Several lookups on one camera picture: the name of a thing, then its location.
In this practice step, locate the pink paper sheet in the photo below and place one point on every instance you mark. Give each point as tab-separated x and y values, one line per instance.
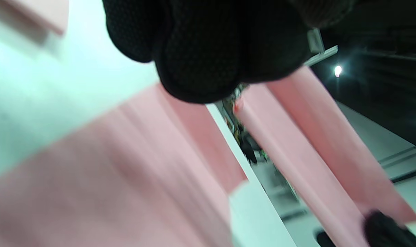
314	154
39	12
108	178

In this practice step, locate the person's right hand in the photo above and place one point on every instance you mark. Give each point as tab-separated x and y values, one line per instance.
389	235

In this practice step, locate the person's left hand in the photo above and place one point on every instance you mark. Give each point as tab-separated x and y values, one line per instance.
211	44

